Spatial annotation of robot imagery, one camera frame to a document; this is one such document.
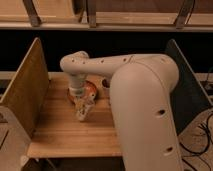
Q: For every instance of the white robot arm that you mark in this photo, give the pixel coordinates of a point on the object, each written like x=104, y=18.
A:
x=139, y=90

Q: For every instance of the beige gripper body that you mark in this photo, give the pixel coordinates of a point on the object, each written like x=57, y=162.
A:
x=75, y=94

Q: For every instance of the clear plastic bottle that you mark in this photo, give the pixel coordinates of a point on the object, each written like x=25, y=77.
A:
x=82, y=114

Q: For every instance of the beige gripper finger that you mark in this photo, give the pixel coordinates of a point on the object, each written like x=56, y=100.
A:
x=91, y=98
x=79, y=104

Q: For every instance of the orange bowl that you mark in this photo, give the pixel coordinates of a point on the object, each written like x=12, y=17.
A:
x=90, y=87

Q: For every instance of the left wooden side panel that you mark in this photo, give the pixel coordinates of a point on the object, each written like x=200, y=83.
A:
x=24, y=96

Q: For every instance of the right dark side panel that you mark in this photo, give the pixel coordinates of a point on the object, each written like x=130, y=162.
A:
x=190, y=102

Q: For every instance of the wooden shelf with brackets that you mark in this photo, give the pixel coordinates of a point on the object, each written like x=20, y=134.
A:
x=108, y=15

